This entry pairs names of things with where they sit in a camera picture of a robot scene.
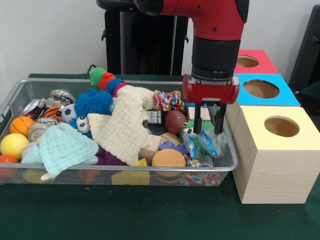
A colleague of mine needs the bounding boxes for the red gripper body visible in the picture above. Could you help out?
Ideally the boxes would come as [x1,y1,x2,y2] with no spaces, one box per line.
[181,74,241,105]

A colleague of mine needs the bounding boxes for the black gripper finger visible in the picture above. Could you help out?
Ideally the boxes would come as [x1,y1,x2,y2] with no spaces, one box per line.
[214,103,228,136]
[193,102,203,135]

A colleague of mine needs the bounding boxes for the crushed clear plastic bottle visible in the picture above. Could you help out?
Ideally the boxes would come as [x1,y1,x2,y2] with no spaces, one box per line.
[181,128,229,160]

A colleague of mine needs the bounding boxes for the cream knitted cloth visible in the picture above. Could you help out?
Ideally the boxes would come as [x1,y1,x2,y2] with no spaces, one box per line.
[87,86,156,166]

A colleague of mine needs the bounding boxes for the wooden three-hole box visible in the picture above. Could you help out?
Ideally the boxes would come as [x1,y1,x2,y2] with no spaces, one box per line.
[223,49,320,205]

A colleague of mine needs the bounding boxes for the silver mesh bin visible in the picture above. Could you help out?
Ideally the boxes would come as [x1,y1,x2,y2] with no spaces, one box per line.
[0,77,239,187]

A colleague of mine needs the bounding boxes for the green spiky toy with eyes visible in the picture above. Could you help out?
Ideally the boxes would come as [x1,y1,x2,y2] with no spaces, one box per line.
[178,118,221,151]

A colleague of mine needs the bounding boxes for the brown toy football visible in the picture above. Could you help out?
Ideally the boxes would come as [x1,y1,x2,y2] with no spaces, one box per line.
[164,110,188,135]

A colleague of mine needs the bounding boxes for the orange foam disc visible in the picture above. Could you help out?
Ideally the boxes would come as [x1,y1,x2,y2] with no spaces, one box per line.
[151,148,187,167]

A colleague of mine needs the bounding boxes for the dark green table cloth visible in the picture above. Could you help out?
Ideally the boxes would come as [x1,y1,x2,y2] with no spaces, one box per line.
[298,81,320,101]
[0,73,320,240]

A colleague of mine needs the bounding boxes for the multicolour spiky caterpillar toy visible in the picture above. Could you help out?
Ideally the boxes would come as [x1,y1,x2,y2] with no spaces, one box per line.
[89,66,127,98]

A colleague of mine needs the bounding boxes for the black upright panel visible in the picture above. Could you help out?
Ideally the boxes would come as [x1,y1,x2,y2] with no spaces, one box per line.
[287,4,320,88]

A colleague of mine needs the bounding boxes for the blue spiky toy with eyes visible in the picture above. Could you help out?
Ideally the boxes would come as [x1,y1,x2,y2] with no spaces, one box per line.
[68,87,115,138]

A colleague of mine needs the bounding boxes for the light blue cloth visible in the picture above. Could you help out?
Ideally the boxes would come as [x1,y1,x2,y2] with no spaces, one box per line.
[21,122,100,180]

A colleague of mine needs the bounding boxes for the orange basketball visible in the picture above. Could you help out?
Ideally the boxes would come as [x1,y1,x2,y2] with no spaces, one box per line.
[9,116,35,138]

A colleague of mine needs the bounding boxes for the yellow ball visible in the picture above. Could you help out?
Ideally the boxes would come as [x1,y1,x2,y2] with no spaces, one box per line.
[0,133,30,161]

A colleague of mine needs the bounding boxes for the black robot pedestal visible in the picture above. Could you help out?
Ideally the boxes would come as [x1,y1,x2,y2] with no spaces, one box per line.
[96,0,195,76]

